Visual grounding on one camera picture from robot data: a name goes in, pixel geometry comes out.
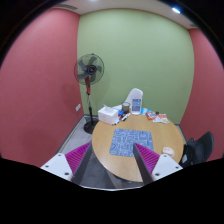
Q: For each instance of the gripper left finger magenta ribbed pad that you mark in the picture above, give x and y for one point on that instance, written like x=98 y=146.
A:
x=70 y=166

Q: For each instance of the white wall socket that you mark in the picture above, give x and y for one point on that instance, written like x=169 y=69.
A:
x=78 y=107

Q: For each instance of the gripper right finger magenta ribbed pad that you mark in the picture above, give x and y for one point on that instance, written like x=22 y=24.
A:
x=153 y=166

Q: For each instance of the black standing fan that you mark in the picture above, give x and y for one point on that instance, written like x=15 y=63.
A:
x=88 y=70

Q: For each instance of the white plastic jug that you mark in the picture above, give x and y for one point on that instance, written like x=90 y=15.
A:
x=134 y=98

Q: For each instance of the red snack packet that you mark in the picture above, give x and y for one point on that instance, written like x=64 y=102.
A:
x=151 y=115

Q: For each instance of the round wooden table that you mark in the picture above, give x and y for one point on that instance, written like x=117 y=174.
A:
x=163 y=135

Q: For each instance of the white tissue box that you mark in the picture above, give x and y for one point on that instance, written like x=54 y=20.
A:
x=108 y=115

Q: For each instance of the black office chair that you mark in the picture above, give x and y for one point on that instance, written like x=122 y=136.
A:
x=197 y=151

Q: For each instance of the blue patterned mouse pad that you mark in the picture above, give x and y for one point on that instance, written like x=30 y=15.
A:
x=123 y=140

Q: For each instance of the blue small packet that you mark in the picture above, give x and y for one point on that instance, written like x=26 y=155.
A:
x=144 y=111

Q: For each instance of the black white marker pen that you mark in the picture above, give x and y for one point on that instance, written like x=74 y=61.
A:
x=126 y=116

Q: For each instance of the orange white snack packet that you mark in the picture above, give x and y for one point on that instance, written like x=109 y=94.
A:
x=161 y=118

